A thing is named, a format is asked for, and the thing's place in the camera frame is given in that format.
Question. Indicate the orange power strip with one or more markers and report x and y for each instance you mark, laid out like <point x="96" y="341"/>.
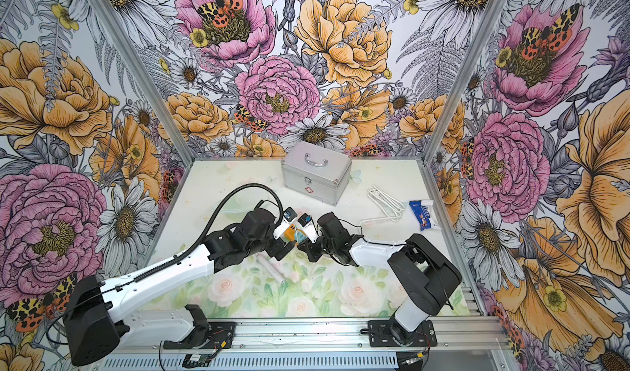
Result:
<point x="290" y="234"/>

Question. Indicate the white electric toothbrush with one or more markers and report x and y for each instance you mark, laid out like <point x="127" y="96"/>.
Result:
<point x="270" y="268"/>

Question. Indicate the blue snack packet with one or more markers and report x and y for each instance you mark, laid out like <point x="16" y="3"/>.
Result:
<point x="425" y="213"/>

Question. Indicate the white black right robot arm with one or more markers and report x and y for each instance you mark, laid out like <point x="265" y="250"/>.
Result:
<point x="428" y="277"/>

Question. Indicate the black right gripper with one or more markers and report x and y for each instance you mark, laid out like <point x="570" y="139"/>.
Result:
<point x="310" y="250"/>

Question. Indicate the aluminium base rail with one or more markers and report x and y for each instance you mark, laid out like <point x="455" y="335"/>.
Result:
<point x="439" y="343"/>

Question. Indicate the silver aluminium first aid case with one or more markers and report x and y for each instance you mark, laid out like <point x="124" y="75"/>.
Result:
<point x="316" y="171"/>

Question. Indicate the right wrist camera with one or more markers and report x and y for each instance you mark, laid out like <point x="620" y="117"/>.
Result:
<point x="308" y="227"/>

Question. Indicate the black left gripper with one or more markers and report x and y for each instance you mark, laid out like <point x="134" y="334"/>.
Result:
<point x="276" y="245"/>

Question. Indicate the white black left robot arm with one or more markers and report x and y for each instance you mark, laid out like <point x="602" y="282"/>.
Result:
<point x="101" y="315"/>

